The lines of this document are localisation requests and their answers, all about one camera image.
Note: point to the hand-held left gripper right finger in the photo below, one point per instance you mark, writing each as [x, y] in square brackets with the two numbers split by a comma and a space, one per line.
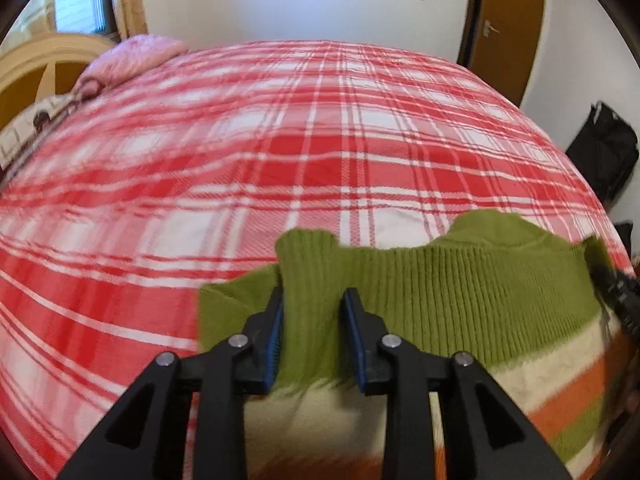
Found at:
[352, 340]

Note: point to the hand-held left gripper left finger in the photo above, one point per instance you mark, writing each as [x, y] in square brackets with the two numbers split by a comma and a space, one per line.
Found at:
[274, 340]

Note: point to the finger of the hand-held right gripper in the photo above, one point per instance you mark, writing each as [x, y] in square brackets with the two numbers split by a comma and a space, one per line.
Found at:
[622, 300]

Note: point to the green knit sweater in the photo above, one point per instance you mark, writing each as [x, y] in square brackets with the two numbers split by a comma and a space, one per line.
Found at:
[475, 300]

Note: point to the black bag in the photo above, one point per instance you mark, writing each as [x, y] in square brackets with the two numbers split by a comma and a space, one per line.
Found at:
[625, 240]

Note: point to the black folding chair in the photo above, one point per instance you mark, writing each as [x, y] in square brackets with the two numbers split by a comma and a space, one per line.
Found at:
[602, 155]

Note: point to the red plaid bed sheet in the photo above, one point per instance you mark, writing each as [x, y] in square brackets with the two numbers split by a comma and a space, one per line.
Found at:
[300, 160]

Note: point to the brown wooden door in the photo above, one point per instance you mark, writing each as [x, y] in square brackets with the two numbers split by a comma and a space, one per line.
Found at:
[510, 30]

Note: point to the pink floral pillow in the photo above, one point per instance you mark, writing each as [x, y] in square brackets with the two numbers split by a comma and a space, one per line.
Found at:
[135, 57]

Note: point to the cream wooden headboard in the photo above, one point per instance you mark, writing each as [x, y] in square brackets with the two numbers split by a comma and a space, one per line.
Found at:
[30, 67]

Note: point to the narrow beige curtain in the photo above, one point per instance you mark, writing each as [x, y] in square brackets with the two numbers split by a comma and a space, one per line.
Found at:
[129, 0]

